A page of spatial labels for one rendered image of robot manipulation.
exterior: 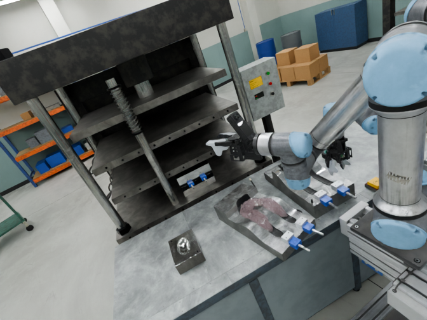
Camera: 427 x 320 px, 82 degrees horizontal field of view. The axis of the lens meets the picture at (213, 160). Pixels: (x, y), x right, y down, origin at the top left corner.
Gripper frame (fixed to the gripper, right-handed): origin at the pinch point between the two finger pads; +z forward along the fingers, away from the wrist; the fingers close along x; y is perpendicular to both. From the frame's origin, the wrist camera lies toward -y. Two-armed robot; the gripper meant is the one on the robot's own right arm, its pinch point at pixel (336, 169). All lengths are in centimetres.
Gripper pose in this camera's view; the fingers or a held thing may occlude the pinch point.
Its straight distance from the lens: 137.0
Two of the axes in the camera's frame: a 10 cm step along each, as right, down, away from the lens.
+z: 3.3, 8.3, 4.5
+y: 3.4, 3.5, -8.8
